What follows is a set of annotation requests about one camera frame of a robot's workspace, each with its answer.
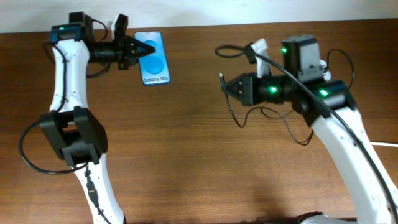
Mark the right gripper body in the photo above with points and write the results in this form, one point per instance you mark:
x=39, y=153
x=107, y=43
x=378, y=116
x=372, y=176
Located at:
x=249, y=89

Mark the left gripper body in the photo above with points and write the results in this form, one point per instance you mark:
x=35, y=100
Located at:
x=121, y=43

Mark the blue Galaxy smartphone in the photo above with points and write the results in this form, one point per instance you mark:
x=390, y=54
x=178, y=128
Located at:
x=154, y=67

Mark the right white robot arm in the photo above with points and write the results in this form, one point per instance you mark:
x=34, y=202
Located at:
x=329, y=109

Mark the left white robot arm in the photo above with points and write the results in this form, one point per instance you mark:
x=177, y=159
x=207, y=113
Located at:
x=72, y=130

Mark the white wall charger adapter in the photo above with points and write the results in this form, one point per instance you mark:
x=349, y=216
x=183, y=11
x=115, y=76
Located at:
x=326, y=72

